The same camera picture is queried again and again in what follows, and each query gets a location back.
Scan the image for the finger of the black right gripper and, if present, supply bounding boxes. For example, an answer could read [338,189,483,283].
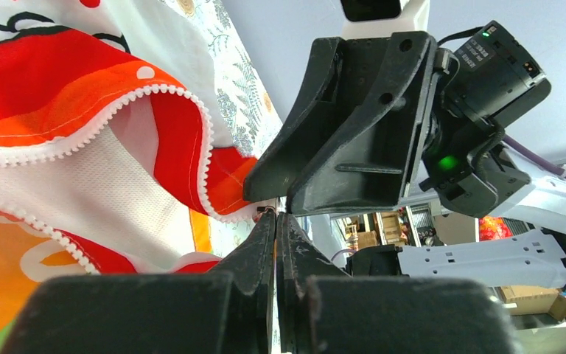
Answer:
[243,37,344,202]

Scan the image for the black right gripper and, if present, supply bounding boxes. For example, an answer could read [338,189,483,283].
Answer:
[287,31,509,217]

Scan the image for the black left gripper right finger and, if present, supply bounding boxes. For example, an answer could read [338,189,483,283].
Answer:
[276,213,517,353]

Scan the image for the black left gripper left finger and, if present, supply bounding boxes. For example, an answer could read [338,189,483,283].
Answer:
[1,209,277,353]

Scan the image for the rainbow red white kids jacket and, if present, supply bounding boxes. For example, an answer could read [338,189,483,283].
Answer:
[0,1,257,349]

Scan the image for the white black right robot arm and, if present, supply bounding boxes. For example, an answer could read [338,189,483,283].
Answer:
[243,21,566,290]

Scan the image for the cardboard boxes in background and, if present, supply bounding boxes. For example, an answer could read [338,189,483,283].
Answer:
[343,210,566,321]

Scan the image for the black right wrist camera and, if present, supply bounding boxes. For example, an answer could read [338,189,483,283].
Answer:
[340,0,430,40]

